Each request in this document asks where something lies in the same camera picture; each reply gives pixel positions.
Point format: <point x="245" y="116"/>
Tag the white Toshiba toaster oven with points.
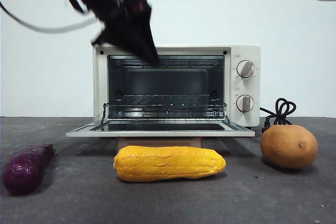
<point x="252" y="87"/>

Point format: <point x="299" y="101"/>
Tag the oven timer knob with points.
<point x="245" y="103"/>

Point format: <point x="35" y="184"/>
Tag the purple eggplant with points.
<point x="25" y="170"/>

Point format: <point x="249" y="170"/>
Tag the oven temperature knob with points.
<point x="245" y="69"/>

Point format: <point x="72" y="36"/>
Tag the brown potato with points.
<point x="286" y="148"/>

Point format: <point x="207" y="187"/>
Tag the yellow corn cob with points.
<point x="168" y="165"/>

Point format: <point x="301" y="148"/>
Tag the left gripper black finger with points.
<point x="123" y="39"/>
<point x="143" y="30"/>

